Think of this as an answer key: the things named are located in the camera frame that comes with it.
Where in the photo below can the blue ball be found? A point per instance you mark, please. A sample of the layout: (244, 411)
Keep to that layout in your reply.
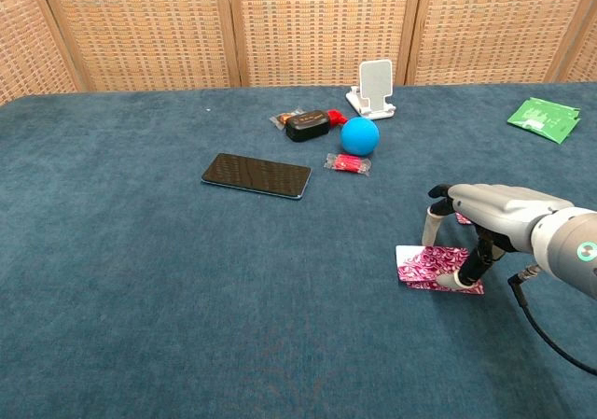
(359, 135)

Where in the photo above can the black glossy case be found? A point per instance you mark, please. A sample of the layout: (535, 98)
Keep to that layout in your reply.
(308, 126)

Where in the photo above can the red candy in clear wrapper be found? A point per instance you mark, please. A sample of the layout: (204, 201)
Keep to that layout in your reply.
(347, 163)

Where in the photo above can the green sachet packet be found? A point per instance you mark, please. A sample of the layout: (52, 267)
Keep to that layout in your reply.
(574, 127)
(541, 116)

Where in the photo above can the pink patterned cloth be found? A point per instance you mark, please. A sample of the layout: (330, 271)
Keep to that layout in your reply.
(426, 286)
(464, 218)
(431, 260)

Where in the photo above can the woven rattan screen panel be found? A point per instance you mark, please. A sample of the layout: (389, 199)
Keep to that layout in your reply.
(494, 22)
(585, 60)
(322, 22)
(21, 36)
(140, 27)

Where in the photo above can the orange snack packet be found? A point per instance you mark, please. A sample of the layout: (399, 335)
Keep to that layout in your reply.
(281, 118)

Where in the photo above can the black smartphone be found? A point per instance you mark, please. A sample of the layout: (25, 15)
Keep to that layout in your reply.
(256, 175)

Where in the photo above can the white folding phone stand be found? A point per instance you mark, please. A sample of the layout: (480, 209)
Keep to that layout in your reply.
(375, 83)

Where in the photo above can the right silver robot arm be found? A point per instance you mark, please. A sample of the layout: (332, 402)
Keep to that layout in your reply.
(566, 246)

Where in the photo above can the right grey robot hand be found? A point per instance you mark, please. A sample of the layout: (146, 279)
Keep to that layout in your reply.
(499, 209)

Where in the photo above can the red wrapped packet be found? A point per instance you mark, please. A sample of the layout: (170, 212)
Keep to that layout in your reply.
(337, 117)

